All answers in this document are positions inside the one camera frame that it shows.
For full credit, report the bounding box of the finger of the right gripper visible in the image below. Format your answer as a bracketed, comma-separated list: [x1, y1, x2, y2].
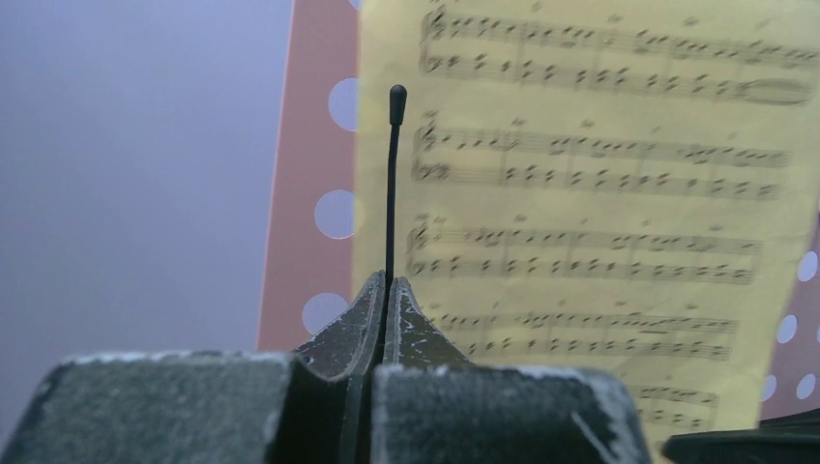
[661, 409, 819, 464]

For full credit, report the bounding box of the pink music stand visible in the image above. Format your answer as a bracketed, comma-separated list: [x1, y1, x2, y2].
[255, 0, 820, 424]

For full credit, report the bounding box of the yellow sheet music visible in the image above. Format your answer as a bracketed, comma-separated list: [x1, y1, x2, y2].
[350, 0, 820, 450]

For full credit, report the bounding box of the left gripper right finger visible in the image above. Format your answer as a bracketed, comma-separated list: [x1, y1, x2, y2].
[371, 277, 652, 463]

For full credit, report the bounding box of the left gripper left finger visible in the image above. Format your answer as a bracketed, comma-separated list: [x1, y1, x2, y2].
[1, 272, 386, 463]

